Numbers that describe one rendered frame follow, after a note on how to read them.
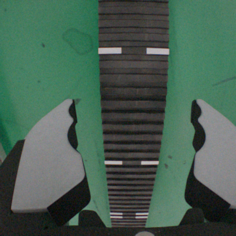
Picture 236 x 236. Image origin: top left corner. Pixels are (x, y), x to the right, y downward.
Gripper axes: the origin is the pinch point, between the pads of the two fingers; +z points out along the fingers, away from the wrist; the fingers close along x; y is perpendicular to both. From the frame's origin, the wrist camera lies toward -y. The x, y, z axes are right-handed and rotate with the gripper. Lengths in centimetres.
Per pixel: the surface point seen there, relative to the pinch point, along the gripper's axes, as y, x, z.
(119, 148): 5.6, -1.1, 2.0
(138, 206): 15.5, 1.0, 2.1
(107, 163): 7.5, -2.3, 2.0
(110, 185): 11.1, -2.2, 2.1
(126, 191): 12.2, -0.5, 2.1
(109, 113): 2.2, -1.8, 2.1
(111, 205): 15.2, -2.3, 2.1
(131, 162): 7.3, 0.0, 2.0
